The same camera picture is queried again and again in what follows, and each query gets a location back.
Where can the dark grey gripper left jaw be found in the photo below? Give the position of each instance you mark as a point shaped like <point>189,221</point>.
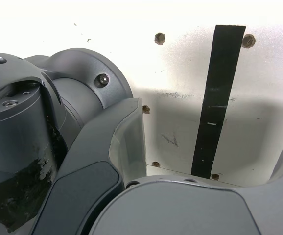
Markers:
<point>87,151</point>

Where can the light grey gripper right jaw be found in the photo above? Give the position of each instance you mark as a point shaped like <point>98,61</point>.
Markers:
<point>180,210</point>

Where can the black tape strip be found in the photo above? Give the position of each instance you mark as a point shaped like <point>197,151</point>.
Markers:
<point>217,98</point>

